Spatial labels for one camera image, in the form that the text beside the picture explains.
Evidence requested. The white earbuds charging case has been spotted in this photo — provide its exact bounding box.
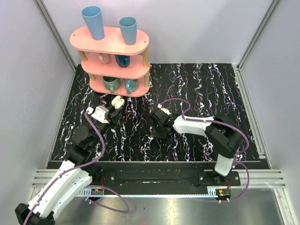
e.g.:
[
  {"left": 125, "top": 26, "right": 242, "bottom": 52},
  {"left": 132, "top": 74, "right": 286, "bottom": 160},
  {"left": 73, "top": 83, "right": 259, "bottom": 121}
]
[{"left": 111, "top": 96, "right": 125, "bottom": 110}]

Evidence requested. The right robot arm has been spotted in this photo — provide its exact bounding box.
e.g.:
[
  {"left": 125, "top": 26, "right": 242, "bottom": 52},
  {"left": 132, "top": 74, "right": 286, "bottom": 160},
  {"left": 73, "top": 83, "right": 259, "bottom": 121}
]
[{"left": 150, "top": 107, "right": 249, "bottom": 186}]

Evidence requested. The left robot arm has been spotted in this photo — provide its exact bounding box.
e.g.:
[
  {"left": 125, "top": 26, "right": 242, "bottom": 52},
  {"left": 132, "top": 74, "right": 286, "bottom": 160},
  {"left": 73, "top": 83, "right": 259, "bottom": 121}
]
[{"left": 15, "top": 104, "right": 123, "bottom": 225}]

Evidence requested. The green ceramic mug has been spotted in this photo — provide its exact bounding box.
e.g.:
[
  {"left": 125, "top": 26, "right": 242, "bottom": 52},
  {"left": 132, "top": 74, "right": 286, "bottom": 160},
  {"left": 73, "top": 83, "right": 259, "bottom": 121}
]
[{"left": 103, "top": 76, "right": 120, "bottom": 93}]

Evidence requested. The blue butterfly mug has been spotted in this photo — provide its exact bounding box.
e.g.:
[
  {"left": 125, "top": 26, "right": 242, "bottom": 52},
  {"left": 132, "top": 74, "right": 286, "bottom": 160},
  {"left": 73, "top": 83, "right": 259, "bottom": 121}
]
[{"left": 125, "top": 79, "right": 139, "bottom": 94}]

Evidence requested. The pink three-tier shelf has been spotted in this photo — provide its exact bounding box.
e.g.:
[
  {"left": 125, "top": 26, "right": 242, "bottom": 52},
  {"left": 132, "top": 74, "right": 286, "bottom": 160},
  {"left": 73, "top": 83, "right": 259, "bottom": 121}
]
[{"left": 70, "top": 26, "right": 150, "bottom": 97}]

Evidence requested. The dark blue mug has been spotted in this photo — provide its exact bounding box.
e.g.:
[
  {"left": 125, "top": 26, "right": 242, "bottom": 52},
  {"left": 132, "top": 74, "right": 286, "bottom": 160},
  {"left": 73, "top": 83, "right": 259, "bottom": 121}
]
[{"left": 115, "top": 55, "right": 130, "bottom": 68}]

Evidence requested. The pink mug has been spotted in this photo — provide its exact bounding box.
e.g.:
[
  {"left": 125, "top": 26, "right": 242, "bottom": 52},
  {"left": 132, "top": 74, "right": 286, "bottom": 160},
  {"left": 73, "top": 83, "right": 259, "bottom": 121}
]
[{"left": 99, "top": 53, "right": 111, "bottom": 64}]

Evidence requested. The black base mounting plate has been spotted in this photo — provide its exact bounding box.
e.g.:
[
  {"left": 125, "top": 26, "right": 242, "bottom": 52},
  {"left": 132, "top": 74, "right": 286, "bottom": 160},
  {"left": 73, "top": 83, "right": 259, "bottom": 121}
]
[{"left": 92, "top": 162, "right": 241, "bottom": 196}]

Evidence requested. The blue cup right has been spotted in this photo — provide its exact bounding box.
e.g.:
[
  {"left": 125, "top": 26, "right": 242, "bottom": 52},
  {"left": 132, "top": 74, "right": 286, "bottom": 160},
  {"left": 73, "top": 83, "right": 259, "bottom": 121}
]
[{"left": 119, "top": 16, "right": 137, "bottom": 45}]

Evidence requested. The tall blue cup left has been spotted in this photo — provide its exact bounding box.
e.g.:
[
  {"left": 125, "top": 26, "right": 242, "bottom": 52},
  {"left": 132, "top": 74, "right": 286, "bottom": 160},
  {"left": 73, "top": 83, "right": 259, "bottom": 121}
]
[{"left": 82, "top": 6, "right": 105, "bottom": 40}]

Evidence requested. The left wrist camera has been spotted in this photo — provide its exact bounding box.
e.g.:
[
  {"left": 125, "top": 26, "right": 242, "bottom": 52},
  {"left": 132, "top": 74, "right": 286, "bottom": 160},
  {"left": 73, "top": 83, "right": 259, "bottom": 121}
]
[{"left": 91, "top": 105, "right": 109, "bottom": 123}]

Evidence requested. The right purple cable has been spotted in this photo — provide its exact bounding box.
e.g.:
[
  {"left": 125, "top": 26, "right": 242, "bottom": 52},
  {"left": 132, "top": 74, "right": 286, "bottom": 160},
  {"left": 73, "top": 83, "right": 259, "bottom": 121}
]
[{"left": 157, "top": 98, "right": 251, "bottom": 203}]

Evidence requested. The purple cable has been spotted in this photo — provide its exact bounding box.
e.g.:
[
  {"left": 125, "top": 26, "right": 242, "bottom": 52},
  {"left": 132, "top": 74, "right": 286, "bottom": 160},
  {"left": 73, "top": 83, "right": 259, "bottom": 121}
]
[
  {"left": 22, "top": 107, "right": 131, "bottom": 225},
  {"left": 157, "top": 98, "right": 251, "bottom": 203}
]

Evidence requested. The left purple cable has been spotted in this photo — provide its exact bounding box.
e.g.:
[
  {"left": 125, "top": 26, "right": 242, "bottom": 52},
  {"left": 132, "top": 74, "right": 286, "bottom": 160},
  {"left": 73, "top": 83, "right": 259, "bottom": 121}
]
[{"left": 22, "top": 107, "right": 131, "bottom": 225}]

